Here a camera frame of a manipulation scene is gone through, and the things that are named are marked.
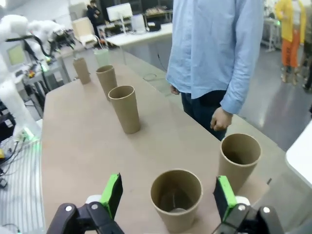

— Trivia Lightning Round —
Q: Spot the brown paper cup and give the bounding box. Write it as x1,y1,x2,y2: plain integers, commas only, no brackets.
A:
218,133,262,193
150,168,203,233
108,85,141,135
73,58,92,85
95,65,117,102

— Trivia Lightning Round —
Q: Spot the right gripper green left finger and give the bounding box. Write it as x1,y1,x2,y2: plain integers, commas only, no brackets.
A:
46,172,124,234

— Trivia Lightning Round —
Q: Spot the white table with metal frame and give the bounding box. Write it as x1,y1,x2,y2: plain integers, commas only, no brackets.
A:
260,18,283,53

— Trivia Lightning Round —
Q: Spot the small screen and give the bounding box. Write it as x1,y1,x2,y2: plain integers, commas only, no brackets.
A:
6,45,27,66

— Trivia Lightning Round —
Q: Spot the white cylinder appliance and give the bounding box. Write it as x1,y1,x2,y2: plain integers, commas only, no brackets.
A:
131,14,143,34

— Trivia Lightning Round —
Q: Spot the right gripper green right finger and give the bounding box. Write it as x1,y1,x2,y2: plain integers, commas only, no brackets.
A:
213,175,285,234

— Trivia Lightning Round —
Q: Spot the person in blue shirt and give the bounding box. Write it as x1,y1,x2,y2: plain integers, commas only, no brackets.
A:
165,0,265,142

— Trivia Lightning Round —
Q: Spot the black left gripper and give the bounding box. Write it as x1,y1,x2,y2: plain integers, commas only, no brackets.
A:
50,29,75,48

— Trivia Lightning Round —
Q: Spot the person in black clothes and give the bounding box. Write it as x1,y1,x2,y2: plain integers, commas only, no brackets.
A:
86,0,101,37

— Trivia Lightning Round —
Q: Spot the white desk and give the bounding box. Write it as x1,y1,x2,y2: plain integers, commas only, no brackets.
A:
106,23,174,64

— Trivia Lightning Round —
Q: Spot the person's left hand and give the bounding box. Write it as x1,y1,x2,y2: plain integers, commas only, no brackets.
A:
210,106,234,131

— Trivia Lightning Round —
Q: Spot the white table with rounded corner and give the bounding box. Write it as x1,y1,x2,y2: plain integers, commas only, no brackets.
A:
285,133,312,191

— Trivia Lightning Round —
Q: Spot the person's left forearm blue sleeve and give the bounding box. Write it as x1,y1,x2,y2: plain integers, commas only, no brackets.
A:
220,48,263,115

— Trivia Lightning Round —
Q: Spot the white paper cup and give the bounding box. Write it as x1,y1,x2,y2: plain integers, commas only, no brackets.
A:
94,48,109,69

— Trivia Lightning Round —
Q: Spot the white computer monitor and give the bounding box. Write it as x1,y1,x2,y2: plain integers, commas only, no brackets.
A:
106,4,134,34

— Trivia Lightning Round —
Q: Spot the mannequin in yellow jacket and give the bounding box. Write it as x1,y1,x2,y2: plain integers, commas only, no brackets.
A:
274,0,308,85

